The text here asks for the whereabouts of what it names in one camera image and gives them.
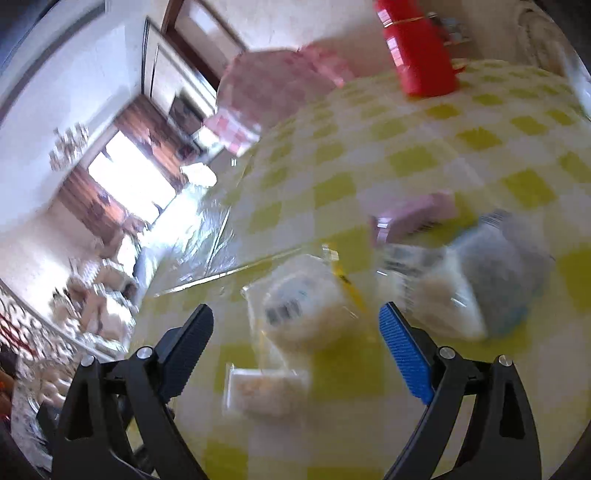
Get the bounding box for white ornate chair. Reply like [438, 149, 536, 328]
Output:
[508, 0, 583, 93]

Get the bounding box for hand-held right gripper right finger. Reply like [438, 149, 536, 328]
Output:
[379, 302, 541, 480]

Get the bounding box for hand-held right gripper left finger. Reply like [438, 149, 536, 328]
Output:
[51, 302, 216, 480]

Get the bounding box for tan leather ornate chair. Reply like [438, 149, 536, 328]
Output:
[0, 281, 121, 393]

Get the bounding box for puffed snack clear packet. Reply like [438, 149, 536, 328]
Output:
[224, 364, 310, 418]

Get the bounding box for framed wall panel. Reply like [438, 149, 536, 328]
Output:
[141, 16, 218, 121]

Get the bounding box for dark wooden door frame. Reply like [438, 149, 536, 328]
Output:
[161, 0, 247, 93]

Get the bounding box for cream leather sofa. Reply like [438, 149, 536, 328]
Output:
[51, 240, 139, 342]

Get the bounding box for blue tray snack packet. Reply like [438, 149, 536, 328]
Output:
[443, 210, 555, 340]

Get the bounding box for pink snack packet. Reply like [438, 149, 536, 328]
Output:
[369, 191, 458, 245]

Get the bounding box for red thermos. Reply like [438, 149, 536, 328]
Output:
[373, 0, 460, 97]

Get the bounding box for crystal chandelier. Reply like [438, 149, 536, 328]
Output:
[48, 124, 90, 171]

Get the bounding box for yellow checked tablecloth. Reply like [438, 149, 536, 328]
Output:
[124, 58, 591, 480]

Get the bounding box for flat screen television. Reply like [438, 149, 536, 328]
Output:
[168, 92, 204, 134]

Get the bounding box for white cake clear packet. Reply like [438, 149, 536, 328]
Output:
[242, 244, 370, 352]

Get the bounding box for brown patterned curtain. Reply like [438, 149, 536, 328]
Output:
[58, 166, 130, 241]
[113, 99, 185, 185]

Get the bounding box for pink checked cloth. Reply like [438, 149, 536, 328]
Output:
[203, 44, 356, 155]

